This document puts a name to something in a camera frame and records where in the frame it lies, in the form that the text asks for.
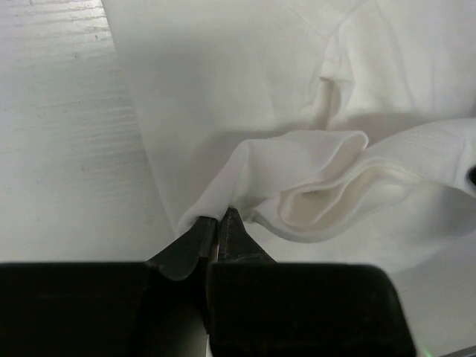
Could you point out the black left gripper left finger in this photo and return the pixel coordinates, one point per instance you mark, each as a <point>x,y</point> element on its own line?
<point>174,304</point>

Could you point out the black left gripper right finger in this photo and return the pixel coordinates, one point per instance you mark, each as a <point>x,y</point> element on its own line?
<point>252,304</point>

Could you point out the white t shirt robot print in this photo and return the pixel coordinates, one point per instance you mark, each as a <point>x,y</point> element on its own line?
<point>340,130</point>

